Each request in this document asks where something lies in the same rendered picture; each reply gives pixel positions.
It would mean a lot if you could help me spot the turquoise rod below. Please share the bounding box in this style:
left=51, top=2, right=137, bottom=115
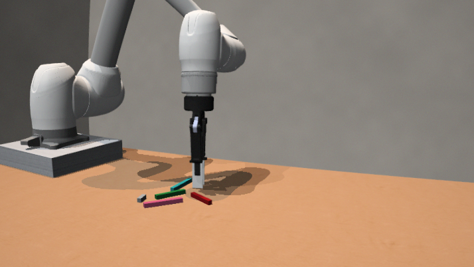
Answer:
left=171, top=178, right=192, bottom=191

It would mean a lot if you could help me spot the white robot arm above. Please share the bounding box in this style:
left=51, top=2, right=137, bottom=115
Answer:
left=21, top=0, right=246, bottom=149

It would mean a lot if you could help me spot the red rod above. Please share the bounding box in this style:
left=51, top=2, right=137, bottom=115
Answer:
left=191, top=192, right=212, bottom=205

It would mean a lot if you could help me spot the pink rod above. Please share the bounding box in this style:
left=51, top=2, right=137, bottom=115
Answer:
left=143, top=197, right=183, bottom=208

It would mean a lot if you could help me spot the green rod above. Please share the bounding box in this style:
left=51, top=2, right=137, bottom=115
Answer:
left=155, top=189, right=186, bottom=199

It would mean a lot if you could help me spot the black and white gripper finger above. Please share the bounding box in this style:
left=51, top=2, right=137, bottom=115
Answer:
left=189, top=117, right=206, bottom=188
left=202, top=125, right=207, bottom=185

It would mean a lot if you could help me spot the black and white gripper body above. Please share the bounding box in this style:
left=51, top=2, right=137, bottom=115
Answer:
left=184, top=95, right=214, bottom=133

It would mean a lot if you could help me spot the grey rod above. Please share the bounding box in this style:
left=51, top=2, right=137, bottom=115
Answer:
left=137, top=194, right=146, bottom=203

